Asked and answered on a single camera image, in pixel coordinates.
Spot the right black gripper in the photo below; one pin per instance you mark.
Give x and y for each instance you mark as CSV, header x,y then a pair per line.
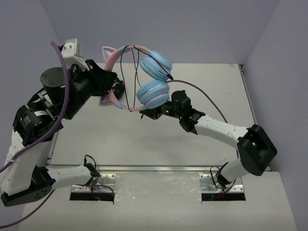
x,y
154,113

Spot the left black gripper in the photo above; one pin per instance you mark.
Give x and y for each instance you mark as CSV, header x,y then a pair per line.
x,y
100,78

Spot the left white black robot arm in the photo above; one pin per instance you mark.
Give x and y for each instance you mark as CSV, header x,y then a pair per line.
x,y
26,177

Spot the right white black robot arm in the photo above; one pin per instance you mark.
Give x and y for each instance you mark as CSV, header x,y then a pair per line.
x,y
255,149

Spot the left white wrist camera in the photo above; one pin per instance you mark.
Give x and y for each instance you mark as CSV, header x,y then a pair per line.
x,y
71,53

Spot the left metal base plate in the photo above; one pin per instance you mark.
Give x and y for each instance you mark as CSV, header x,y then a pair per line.
x,y
102,185

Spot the metal base plate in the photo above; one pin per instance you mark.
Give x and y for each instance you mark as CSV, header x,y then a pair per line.
x,y
102,185
208,186

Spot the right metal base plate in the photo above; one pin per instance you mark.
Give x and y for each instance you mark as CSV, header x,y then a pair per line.
x,y
208,186

